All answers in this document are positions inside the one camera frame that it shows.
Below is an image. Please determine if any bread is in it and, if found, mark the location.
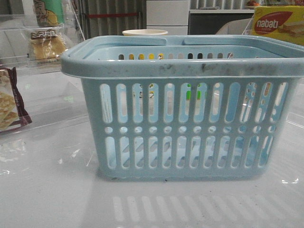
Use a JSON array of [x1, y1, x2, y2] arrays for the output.
[[27, 24, 69, 61]]

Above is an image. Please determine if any light blue plastic basket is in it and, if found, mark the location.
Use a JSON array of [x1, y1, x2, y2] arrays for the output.
[[61, 35, 304, 180]]

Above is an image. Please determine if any cream paper cup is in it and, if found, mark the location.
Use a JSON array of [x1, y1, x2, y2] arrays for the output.
[[122, 29, 168, 36]]

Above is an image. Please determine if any white drawer cabinet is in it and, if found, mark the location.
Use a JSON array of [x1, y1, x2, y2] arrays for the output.
[[146, 0, 190, 35]]

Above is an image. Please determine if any clear acrylic display shelf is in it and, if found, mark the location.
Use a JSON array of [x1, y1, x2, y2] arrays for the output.
[[0, 9, 89, 133]]

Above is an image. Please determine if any brown cracker snack packet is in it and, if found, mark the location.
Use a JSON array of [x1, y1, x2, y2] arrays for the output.
[[0, 67, 32, 133]]

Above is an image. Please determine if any yellow nabati wafer box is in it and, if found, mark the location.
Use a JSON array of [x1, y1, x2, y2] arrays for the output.
[[251, 5, 304, 45]]

